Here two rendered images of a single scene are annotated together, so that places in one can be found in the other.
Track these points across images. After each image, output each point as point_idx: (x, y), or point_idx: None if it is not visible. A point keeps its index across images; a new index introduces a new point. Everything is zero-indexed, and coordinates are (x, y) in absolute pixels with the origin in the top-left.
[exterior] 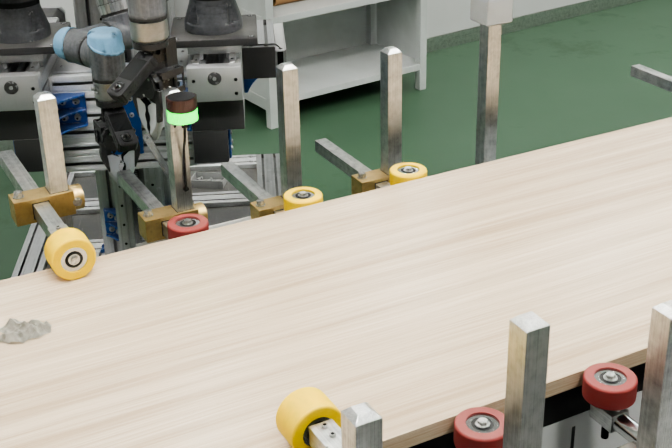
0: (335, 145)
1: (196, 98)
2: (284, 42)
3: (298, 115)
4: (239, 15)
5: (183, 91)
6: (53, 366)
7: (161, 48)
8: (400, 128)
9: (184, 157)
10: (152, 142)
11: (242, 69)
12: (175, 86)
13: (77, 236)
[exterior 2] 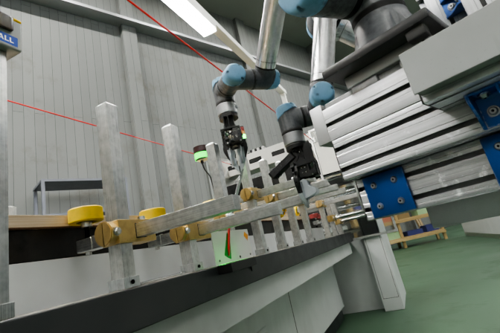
0: (208, 201)
1: (193, 148)
2: (439, 32)
3: (167, 160)
4: (363, 39)
5: (203, 144)
6: None
7: (219, 121)
8: (103, 177)
9: (210, 180)
10: (239, 172)
11: (400, 101)
12: (225, 140)
13: (204, 201)
